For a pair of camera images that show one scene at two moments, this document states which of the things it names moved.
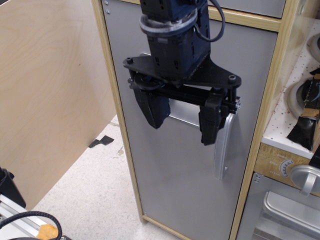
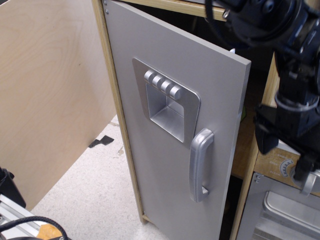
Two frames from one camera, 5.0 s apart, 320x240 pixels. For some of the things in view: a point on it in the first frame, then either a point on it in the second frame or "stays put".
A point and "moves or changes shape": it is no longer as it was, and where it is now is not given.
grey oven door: (273, 210) stays put
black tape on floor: (104, 141) stays put
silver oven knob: (306, 178) stays put
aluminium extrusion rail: (26, 226) stays put
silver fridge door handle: (221, 146) → (198, 163)
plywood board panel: (56, 96) stays put
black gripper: (181, 66) → (299, 129)
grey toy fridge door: (196, 190) moves or changes shape
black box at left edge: (8, 188) stays put
